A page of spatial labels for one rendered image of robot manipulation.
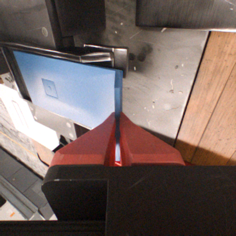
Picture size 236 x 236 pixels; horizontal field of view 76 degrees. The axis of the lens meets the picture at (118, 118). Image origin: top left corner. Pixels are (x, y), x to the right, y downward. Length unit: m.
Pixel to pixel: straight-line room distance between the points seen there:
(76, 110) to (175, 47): 0.13
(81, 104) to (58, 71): 0.04
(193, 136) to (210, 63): 0.10
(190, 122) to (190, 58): 0.08
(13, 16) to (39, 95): 0.08
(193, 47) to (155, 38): 0.04
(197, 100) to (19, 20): 0.21
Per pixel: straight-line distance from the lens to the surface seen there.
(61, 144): 0.29
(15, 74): 0.25
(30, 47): 0.19
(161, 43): 0.20
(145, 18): 0.18
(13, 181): 5.89
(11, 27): 0.22
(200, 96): 0.21
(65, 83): 0.17
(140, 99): 0.23
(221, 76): 0.20
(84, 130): 0.23
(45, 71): 0.19
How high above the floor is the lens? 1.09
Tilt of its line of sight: 43 degrees down
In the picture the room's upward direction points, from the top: 135 degrees counter-clockwise
